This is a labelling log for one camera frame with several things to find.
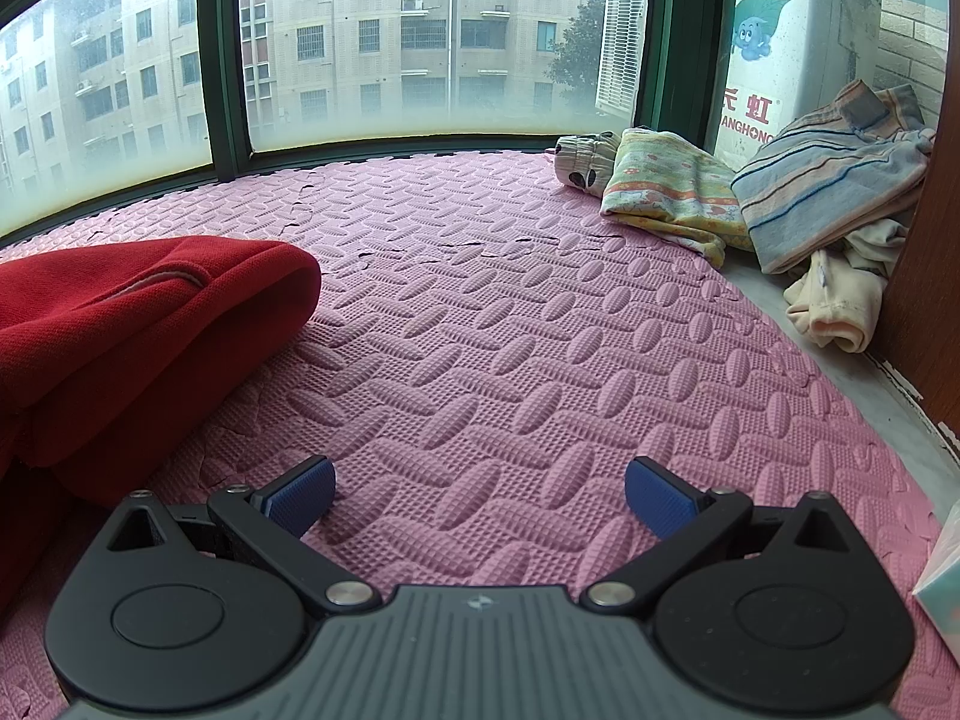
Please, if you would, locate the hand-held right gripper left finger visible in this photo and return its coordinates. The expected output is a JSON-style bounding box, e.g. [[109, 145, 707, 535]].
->
[[105, 456, 382, 612]]

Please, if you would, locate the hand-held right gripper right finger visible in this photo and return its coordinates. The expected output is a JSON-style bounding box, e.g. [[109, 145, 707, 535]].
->
[[585, 456, 856, 610]]

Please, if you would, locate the red knit garment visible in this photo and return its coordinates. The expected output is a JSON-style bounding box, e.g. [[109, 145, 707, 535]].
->
[[0, 235, 323, 620]]

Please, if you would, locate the pink foam floor mat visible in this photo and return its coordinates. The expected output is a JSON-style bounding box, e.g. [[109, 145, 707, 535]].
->
[[0, 148, 960, 720]]

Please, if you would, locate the cream garment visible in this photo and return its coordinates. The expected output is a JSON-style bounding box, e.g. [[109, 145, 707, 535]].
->
[[784, 217, 913, 353]]

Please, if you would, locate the tissue pack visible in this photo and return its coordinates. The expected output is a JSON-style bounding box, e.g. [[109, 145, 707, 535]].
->
[[911, 499, 960, 650]]

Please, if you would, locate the yellow floral cloth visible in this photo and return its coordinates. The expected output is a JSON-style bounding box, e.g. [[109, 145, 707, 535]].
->
[[600, 127, 752, 268]]

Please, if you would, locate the beige patterned garment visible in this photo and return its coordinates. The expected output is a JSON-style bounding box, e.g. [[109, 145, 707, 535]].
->
[[553, 131, 625, 198]]

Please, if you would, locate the striped shirt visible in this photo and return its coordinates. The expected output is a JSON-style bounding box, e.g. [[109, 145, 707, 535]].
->
[[730, 79, 938, 275]]

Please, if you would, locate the green tree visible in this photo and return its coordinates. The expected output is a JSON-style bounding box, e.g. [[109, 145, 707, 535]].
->
[[550, 0, 608, 112]]

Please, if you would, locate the beige apartment building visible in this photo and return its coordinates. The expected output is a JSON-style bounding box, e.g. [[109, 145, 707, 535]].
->
[[0, 0, 610, 200]]

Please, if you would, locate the white air conditioner unit with cartoon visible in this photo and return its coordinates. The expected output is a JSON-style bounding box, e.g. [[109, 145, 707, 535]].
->
[[712, 0, 883, 163]]

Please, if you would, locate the dark green window frame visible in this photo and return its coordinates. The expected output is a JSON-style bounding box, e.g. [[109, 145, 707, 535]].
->
[[0, 0, 740, 241]]

